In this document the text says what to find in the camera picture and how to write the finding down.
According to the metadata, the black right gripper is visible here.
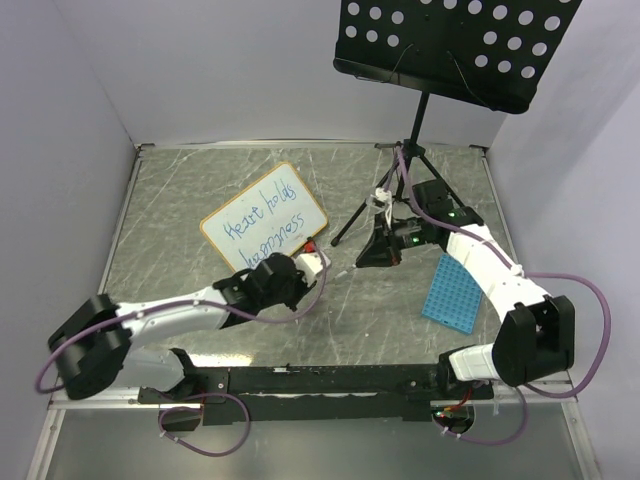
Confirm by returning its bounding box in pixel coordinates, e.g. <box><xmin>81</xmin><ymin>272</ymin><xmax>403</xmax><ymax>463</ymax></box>
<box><xmin>356</xmin><ymin>211</ymin><xmax>429</xmax><ymax>268</ymax></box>

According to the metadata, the yellow framed whiteboard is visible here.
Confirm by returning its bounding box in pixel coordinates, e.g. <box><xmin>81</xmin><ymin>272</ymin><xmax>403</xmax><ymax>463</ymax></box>
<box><xmin>200</xmin><ymin>162</ymin><xmax>328</xmax><ymax>272</ymax></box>

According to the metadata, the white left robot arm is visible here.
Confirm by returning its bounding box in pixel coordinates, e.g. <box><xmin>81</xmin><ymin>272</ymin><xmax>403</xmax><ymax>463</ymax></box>
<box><xmin>46</xmin><ymin>251</ymin><xmax>331</xmax><ymax>402</ymax></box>

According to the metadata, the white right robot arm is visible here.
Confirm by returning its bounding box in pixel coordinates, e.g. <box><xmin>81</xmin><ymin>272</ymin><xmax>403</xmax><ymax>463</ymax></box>
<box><xmin>356</xmin><ymin>180</ymin><xmax>575</xmax><ymax>398</ymax></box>

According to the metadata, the blue studded building plate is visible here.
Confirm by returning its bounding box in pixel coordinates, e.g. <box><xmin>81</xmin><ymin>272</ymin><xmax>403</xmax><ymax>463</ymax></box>
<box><xmin>422</xmin><ymin>254</ymin><xmax>483</xmax><ymax>335</ymax></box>

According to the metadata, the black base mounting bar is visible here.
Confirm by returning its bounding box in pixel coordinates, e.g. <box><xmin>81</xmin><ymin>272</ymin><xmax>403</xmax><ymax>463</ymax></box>
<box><xmin>138</xmin><ymin>364</ymin><xmax>494</xmax><ymax>426</ymax></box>

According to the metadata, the black music stand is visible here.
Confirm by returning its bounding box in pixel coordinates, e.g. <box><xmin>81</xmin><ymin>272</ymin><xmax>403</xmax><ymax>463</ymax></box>
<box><xmin>332</xmin><ymin>0</ymin><xmax>584</xmax><ymax>247</ymax></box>

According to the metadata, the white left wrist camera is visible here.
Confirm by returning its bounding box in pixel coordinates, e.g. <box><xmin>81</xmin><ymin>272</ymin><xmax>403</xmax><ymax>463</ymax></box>
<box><xmin>294</xmin><ymin>240</ymin><xmax>331</xmax><ymax>285</ymax></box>

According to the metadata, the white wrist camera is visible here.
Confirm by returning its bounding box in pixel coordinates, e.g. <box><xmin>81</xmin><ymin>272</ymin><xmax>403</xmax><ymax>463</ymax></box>
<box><xmin>366</xmin><ymin>187</ymin><xmax>393</xmax><ymax>227</ymax></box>
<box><xmin>294</xmin><ymin>240</ymin><xmax>331</xmax><ymax>285</ymax></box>

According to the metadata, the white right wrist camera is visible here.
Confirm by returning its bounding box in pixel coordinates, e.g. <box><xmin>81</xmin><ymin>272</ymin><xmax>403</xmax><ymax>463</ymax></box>
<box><xmin>366</xmin><ymin>187</ymin><xmax>393</xmax><ymax>227</ymax></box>

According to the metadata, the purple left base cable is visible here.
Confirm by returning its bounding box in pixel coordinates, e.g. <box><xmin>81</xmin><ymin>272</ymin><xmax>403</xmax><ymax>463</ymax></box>
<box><xmin>158</xmin><ymin>392</ymin><xmax>251</xmax><ymax>456</ymax></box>

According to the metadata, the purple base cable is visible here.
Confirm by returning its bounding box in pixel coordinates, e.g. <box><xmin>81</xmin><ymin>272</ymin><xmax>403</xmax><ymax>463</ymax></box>
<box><xmin>433</xmin><ymin>384</ymin><xmax>529</xmax><ymax>446</ymax></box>
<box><xmin>158</xmin><ymin>392</ymin><xmax>251</xmax><ymax>456</ymax></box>

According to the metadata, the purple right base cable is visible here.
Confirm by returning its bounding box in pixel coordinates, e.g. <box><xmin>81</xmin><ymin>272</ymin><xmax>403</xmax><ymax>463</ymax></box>
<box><xmin>433</xmin><ymin>384</ymin><xmax>529</xmax><ymax>446</ymax></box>

